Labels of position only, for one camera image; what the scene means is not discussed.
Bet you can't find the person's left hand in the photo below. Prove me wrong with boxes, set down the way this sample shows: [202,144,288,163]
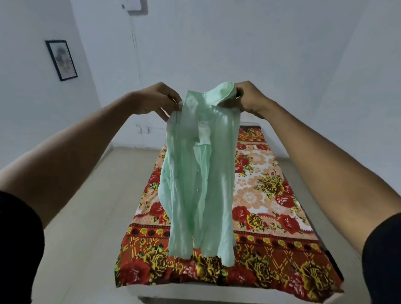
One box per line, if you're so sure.
[131,82,183,123]

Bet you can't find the person's right hand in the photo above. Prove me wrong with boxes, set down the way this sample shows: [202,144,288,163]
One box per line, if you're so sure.
[219,81,272,120]

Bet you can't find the light green button shirt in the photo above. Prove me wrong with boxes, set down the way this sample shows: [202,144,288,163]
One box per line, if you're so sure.
[157,82,241,267]

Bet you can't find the person's right forearm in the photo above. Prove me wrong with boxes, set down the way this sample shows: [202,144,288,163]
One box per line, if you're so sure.
[259,99,401,256]

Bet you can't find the person's left forearm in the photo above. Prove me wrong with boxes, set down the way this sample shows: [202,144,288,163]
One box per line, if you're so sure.
[0,92,136,229]

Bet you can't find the red floral bed sheet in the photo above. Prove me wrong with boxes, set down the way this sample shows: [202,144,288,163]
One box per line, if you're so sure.
[114,125,344,303]

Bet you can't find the black shirt sleeve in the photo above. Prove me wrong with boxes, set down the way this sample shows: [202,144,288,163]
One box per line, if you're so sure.
[362,212,401,304]
[0,190,45,304]

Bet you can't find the white wall cable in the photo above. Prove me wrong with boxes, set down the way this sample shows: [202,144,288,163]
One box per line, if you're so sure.
[129,13,142,86]

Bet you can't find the white wall switch box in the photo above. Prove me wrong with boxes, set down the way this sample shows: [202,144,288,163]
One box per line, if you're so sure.
[122,0,148,15]

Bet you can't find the black framed wall picture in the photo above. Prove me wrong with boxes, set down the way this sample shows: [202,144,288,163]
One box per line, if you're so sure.
[45,40,78,82]

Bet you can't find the white bed frame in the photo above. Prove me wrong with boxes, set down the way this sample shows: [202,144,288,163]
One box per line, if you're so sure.
[124,280,346,304]

